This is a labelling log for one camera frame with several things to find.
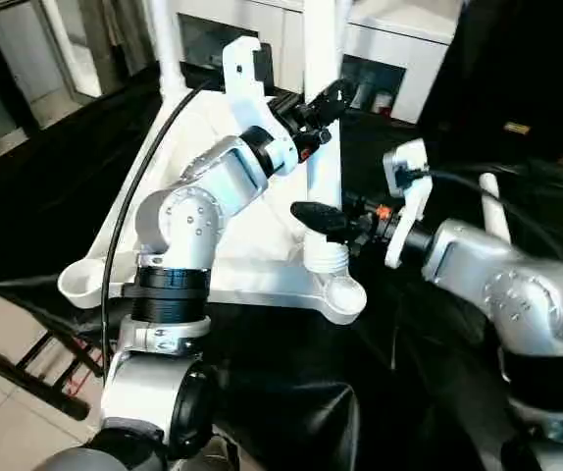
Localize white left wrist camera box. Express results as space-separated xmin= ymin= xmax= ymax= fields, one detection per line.
xmin=221 ymin=35 xmax=300 ymax=180

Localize black low cabinet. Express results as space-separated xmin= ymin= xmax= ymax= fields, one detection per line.
xmin=419 ymin=0 xmax=563 ymax=168

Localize white plastic table top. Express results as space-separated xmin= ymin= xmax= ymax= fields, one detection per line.
xmin=58 ymin=86 xmax=369 ymax=327

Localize white plastic table leg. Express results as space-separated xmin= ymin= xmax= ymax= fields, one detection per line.
xmin=150 ymin=0 xmax=186 ymax=104
xmin=301 ymin=0 xmax=353 ymax=278
xmin=478 ymin=172 xmax=514 ymax=246

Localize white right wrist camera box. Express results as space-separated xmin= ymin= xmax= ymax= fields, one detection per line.
xmin=382 ymin=138 xmax=435 ymax=271

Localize black metal stand legs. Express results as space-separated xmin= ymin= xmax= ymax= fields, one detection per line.
xmin=0 ymin=334 xmax=106 ymax=423

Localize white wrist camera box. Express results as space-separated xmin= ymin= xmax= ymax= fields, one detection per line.
xmin=221 ymin=35 xmax=300 ymax=180
xmin=382 ymin=138 xmax=435 ymax=271

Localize black work mat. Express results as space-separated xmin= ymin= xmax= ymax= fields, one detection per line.
xmin=0 ymin=59 xmax=563 ymax=471

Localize white display cabinet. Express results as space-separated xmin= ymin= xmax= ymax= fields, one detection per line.
xmin=179 ymin=0 xmax=464 ymax=124

